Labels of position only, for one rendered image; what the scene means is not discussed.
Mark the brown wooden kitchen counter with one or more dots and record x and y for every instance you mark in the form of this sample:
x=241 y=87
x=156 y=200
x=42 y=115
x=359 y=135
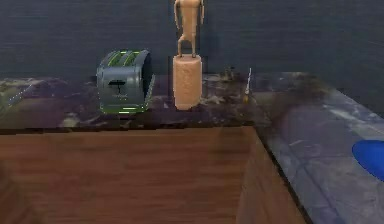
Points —
x=140 y=166

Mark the blue round plate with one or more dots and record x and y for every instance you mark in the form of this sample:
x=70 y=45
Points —
x=371 y=156

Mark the tan wooden figure statue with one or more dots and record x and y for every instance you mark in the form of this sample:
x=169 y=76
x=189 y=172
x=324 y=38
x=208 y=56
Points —
x=187 y=80

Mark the grey green toaster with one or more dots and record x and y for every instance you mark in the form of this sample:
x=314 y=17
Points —
x=125 y=85

